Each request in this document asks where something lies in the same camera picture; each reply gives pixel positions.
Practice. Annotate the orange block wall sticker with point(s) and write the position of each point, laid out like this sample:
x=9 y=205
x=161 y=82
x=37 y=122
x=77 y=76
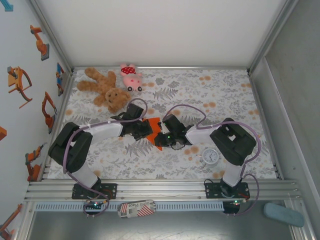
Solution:
x=2 y=133

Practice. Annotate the blue grey oval case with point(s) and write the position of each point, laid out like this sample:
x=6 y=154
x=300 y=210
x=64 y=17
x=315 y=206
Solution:
x=283 y=215

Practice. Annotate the aluminium side rail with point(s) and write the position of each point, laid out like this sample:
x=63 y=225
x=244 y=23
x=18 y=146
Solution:
x=258 y=100
x=60 y=110

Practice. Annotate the small circuit board green LED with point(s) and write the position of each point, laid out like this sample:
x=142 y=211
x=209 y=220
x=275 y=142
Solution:
x=94 y=205
x=237 y=203

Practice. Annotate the orange cloth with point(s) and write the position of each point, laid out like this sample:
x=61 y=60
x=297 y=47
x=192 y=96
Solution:
x=154 y=123

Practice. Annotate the aluminium cross rail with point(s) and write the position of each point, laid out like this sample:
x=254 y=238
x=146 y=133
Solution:
x=175 y=67

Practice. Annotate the printed striped label pouch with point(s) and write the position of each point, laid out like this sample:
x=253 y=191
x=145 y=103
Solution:
x=136 y=208

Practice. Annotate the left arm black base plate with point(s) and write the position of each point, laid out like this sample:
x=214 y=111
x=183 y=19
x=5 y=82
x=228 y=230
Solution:
x=111 y=191

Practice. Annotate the aluminium frame post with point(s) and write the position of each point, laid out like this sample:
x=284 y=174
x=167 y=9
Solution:
x=52 y=32
x=275 y=32

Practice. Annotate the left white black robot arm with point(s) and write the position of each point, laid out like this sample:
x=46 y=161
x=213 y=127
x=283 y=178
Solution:
x=70 y=147

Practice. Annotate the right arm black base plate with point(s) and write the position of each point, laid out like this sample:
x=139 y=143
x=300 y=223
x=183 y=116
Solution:
x=212 y=191

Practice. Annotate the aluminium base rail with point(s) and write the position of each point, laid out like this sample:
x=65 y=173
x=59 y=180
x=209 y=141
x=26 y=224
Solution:
x=162 y=190

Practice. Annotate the blue orange wall sticker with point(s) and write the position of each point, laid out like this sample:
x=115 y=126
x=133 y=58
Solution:
x=60 y=77

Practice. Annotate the aluminium frame leg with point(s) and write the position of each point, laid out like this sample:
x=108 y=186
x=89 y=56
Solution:
x=25 y=222
x=306 y=232

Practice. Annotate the floral print tablecloth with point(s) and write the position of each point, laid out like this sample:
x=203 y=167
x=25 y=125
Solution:
x=160 y=162

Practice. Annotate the white round alarm clock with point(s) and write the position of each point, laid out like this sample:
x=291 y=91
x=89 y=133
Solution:
x=210 y=156

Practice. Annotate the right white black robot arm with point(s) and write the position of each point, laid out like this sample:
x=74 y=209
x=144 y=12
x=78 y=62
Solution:
x=232 y=142

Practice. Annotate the brown teddy bear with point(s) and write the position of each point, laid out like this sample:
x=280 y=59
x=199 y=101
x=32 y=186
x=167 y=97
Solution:
x=112 y=96

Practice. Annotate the orange claw gripper wall sticker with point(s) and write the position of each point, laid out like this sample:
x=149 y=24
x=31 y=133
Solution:
x=15 y=82

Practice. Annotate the pink plush toy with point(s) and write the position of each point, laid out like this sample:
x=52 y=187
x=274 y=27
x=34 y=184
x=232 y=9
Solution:
x=132 y=81

